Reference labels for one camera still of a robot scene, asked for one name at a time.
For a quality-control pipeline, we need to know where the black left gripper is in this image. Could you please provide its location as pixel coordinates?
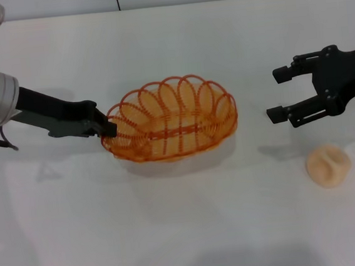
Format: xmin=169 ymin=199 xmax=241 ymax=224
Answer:
xmin=9 ymin=78 xmax=118 ymax=148

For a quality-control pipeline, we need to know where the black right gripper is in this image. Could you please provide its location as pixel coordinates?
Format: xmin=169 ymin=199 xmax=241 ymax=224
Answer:
xmin=260 ymin=43 xmax=355 ymax=131

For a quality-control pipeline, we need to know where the pale round steamed bun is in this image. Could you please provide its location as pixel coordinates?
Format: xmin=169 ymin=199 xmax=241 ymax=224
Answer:
xmin=304 ymin=143 xmax=355 ymax=192

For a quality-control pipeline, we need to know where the orange woven plastic basket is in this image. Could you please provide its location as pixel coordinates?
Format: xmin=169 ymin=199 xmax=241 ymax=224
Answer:
xmin=95 ymin=70 xmax=242 ymax=170

